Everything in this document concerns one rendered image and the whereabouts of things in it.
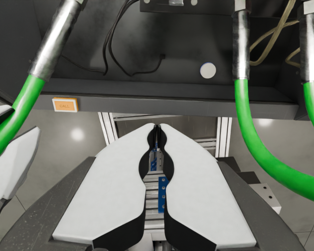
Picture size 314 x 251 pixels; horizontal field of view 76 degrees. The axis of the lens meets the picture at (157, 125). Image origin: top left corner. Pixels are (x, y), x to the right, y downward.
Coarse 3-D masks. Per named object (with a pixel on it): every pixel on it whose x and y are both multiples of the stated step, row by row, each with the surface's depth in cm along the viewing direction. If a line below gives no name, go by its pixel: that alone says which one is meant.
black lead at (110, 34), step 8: (128, 0) 33; (136, 0) 34; (120, 16) 33; (112, 32) 32; (104, 48) 33; (64, 56) 52; (104, 56) 36; (112, 56) 36; (160, 56) 51; (136, 72) 54; (144, 72) 54; (152, 72) 54
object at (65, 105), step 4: (76, 100) 45; (56, 104) 45; (60, 104) 45; (64, 104) 45; (68, 104) 45; (72, 104) 45; (76, 104) 45; (56, 108) 45; (60, 108) 45; (64, 108) 45; (68, 108) 45; (72, 108) 45
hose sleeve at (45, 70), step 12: (72, 0) 18; (60, 12) 18; (72, 12) 18; (60, 24) 18; (72, 24) 19; (48, 36) 18; (60, 36) 18; (48, 48) 18; (60, 48) 18; (36, 60) 17; (48, 60) 18; (36, 72) 17; (48, 72) 18
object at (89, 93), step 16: (64, 80) 54; (80, 80) 55; (96, 80) 55; (48, 96) 45; (64, 96) 45; (80, 96) 45; (96, 96) 45; (112, 96) 45; (128, 96) 45; (144, 96) 45; (160, 96) 46; (176, 96) 47; (192, 96) 48; (208, 96) 48; (224, 96) 48; (256, 96) 49; (272, 96) 50; (112, 112) 47; (128, 112) 47; (144, 112) 47; (160, 112) 47; (176, 112) 47; (192, 112) 47; (208, 112) 47; (224, 112) 47; (256, 112) 46; (272, 112) 46; (288, 112) 46
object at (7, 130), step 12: (24, 84) 18; (36, 84) 18; (24, 96) 17; (36, 96) 18; (24, 108) 17; (12, 120) 16; (24, 120) 17; (0, 132) 16; (12, 132) 16; (0, 144) 15
